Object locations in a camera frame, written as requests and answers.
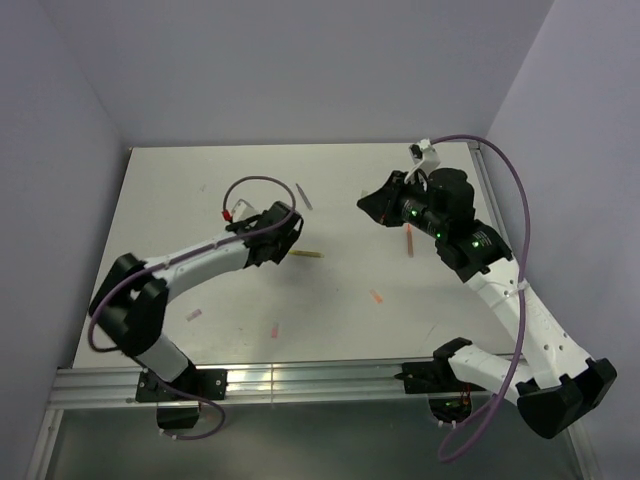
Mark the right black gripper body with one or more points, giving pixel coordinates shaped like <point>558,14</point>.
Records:
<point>411,208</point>

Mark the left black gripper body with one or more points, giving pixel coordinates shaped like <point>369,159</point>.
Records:
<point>283,247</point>

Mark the yellow highlighter pen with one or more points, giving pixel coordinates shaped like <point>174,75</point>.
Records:
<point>306,254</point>

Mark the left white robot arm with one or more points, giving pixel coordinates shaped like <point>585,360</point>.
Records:
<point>131,303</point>

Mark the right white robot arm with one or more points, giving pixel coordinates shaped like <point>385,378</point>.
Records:
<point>560,382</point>

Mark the orange highlighter pen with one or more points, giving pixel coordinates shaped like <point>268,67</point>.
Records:
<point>410,242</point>

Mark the purple highlighter pen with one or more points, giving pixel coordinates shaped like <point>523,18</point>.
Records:
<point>304,197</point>

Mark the orange pen cap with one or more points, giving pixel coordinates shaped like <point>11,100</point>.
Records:
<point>376,296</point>

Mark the purple pen cap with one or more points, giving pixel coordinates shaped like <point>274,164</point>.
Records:
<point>193,315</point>

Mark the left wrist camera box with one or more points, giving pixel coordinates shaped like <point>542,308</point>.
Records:
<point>240,211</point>

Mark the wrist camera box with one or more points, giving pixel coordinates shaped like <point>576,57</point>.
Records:
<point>240,211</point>
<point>425,159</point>

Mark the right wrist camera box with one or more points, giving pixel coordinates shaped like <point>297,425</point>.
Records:
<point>425,159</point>

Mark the aluminium right side rail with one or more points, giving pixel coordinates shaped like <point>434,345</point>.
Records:
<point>488,192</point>

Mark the aluminium rail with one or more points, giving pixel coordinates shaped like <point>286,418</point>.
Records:
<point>247,384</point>
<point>488,192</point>

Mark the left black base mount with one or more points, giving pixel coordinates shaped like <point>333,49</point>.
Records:
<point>181,403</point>

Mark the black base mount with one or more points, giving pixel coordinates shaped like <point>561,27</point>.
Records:
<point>449,399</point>
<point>181,403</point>

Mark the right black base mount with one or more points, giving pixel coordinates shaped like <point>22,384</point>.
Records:
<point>449,399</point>

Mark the aluminium front rail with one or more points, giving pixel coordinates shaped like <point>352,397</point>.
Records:
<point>247,384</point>

